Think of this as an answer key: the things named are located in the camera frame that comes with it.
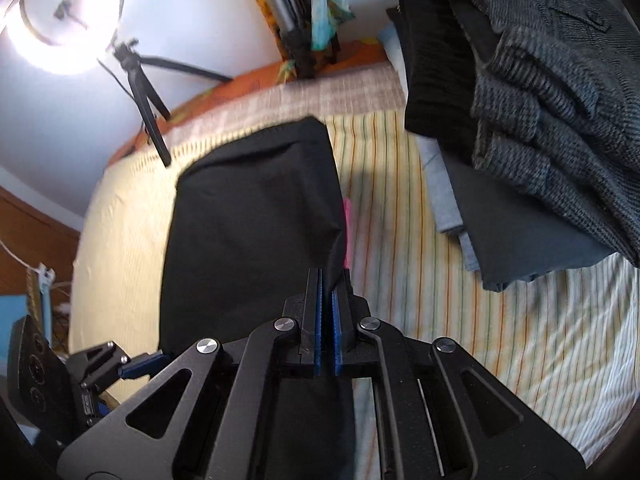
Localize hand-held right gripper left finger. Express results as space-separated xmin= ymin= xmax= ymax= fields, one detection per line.
xmin=57 ymin=268 xmax=326 ymax=480

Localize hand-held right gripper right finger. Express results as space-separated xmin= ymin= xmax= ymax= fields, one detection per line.
xmin=326 ymin=270 xmax=586 ymax=480

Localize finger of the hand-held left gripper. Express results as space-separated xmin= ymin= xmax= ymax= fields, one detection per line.
xmin=67 ymin=341 xmax=173 ymax=391

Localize black pants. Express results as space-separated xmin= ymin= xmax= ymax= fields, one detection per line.
xmin=159 ymin=116 xmax=357 ymax=480

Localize light blue chair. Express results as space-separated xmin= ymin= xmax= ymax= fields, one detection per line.
xmin=0 ymin=294 xmax=31 ymax=346

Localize yellow striped sheet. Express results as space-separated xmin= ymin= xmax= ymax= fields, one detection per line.
xmin=67 ymin=77 xmax=640 ymax=466

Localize light blue folded garment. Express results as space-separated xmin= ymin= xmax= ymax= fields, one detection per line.
xmin=377 ymin=25 xmax=483 ymax=276

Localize dark grey folded garment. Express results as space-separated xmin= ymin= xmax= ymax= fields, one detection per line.
xmin=440 ymin=150 xmax=621 ymax=292

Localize orange patterned bed sheet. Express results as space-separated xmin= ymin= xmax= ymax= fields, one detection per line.
xmin=107 ymin=40 xmax=396 ymax=163

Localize small black tripod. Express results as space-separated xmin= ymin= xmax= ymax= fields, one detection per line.
xmin=111 ymin=37 xmax=233 ymax=168

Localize black knit folded garment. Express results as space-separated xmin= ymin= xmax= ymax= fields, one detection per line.
xmin=387 ymin=0 xmax=481 ymax=153

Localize black ring light cable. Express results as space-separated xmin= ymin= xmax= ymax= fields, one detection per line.
xmin=97 ymin=57 xmax=146 ymax=111

